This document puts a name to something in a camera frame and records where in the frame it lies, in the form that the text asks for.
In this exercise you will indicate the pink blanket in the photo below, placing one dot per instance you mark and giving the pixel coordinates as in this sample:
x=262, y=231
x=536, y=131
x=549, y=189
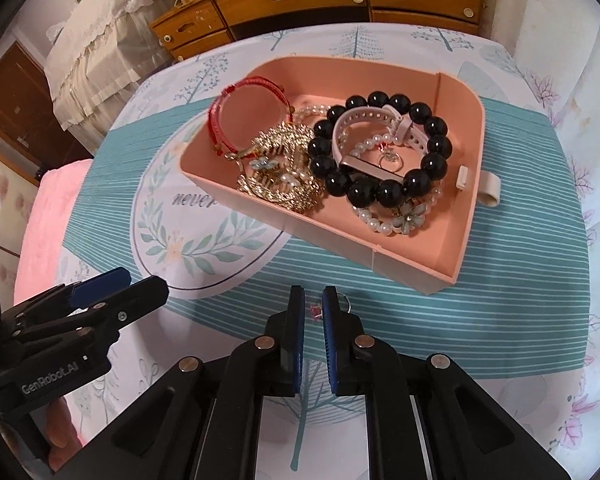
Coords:
x=45, y=210

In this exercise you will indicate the white lace furniture cover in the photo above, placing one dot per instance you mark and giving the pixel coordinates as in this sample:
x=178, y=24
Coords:
x=95, y=45

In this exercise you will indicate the person's left hand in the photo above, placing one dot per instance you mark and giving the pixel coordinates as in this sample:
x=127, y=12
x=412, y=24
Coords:
x=55, y=425

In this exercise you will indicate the teal striped placemat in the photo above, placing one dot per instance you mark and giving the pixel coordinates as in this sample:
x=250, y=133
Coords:
x=430, y=310

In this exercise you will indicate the white tree-print tablecloth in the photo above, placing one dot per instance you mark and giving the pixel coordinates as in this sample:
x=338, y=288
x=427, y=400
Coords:
x=190, y=80

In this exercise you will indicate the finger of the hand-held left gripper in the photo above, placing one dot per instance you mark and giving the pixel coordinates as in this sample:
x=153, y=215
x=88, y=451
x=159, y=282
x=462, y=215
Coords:
x=100, y=280
x=140, y=295

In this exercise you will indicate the brown wooden cabinet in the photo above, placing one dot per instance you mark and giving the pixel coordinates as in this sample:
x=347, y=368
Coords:
x=20, y=105

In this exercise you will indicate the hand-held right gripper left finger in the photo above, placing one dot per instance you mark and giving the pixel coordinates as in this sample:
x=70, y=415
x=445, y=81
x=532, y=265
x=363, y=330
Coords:
x=294, y=340

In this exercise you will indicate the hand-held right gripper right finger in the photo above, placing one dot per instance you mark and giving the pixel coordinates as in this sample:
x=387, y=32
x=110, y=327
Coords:
x=329, y=340

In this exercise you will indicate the pink jewelry box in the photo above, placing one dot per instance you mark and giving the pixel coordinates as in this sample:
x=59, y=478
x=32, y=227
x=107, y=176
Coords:
x=330, y=240

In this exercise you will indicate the wooden desk with drawers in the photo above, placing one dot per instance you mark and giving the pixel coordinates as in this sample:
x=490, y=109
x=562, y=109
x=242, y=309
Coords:
x=300, y=2

